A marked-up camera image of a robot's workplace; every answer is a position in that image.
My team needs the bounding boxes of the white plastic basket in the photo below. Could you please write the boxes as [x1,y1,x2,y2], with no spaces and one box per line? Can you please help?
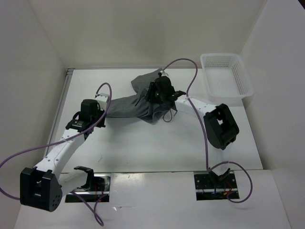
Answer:
[200,53,254,104]

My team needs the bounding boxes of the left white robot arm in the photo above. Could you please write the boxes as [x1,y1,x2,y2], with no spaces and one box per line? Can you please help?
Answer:
[20,95,110,212]

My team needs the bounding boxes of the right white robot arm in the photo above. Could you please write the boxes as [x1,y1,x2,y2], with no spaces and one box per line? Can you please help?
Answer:
[145,76,239,150]

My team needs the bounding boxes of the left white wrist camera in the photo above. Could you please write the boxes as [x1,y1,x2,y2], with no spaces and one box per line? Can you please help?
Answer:
[94,93,110,110]

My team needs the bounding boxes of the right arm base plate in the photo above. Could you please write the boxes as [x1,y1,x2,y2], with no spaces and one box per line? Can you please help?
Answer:
[193,170,239,201]

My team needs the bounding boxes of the grey shorts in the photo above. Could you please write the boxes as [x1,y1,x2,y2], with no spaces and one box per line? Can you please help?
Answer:
[107,68,174,124]

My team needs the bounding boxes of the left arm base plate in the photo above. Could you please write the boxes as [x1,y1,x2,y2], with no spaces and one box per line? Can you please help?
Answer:
[73,173,111,203]

